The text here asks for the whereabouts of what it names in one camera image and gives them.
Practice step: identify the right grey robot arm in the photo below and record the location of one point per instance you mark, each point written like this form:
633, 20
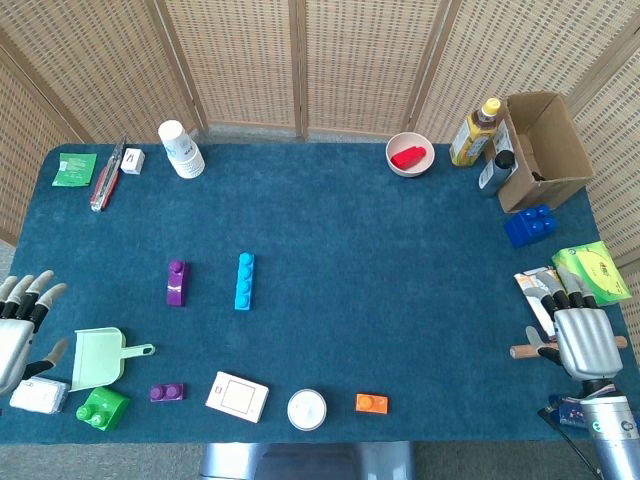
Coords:
610, 435

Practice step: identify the beige bowl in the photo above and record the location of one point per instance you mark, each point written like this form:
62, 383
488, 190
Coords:
400, 170

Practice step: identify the orange toy block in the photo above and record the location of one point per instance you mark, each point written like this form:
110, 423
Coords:
372, 404

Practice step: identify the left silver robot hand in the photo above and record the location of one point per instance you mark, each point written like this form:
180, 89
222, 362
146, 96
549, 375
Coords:
12, 340

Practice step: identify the small purple block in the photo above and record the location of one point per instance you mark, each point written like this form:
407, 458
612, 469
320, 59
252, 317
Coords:
167, 393

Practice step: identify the green sachet packet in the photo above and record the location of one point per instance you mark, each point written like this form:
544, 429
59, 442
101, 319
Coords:
74, 170

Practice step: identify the small white box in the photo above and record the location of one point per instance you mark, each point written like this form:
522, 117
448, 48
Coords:
132, 161

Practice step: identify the purple tall toy block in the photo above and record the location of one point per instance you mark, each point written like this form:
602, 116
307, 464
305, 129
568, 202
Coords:
177, 290

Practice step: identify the wooden stick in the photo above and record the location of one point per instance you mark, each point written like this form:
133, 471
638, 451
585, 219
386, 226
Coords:
522, 351

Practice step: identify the white tissue pack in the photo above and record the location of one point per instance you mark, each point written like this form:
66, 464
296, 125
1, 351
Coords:
37, 396

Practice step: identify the bamboo folding screen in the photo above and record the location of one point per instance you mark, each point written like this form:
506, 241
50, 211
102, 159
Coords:
250, 60

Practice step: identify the flat orange white carton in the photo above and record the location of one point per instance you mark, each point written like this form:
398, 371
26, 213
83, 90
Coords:
530, 295

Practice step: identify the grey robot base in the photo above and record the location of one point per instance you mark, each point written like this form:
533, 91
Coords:
300, 462

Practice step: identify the dark blue patterned box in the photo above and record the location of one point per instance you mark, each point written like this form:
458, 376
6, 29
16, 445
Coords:
567, 412

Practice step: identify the lime green snack bag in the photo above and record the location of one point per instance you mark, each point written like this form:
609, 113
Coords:
600, 270

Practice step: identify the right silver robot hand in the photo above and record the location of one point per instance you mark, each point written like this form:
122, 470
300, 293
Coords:
587, 345

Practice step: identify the white box with red print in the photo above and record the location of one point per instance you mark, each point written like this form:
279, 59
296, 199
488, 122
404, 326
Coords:
237, 397

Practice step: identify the red utility knife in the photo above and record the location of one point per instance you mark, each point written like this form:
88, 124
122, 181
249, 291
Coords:
105, 185

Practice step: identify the green toy block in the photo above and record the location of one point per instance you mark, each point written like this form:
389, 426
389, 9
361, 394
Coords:
107, 405

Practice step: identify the stack of white paper cups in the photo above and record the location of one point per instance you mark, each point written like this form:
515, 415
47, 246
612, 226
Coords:
184, 152

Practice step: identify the blue carpet mat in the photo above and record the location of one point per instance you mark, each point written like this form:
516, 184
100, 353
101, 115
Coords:
350, 275

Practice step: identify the white lidded jar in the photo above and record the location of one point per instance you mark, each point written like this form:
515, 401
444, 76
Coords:
306, 410

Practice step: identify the cyan long toy block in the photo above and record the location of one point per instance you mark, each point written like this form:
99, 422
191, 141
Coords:
244, 285

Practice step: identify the cardboard box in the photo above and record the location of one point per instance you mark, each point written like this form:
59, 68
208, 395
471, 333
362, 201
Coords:
550, 195

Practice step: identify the mint green dustpan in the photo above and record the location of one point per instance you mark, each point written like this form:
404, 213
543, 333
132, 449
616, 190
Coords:
97, 357

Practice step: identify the yellow tea bottle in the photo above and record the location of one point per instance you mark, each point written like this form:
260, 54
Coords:
470, 142

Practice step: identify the red object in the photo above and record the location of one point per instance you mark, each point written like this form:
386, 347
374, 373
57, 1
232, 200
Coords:
407, 158

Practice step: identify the blue toy block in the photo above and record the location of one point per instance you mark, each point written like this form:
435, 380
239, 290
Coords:
527, 230

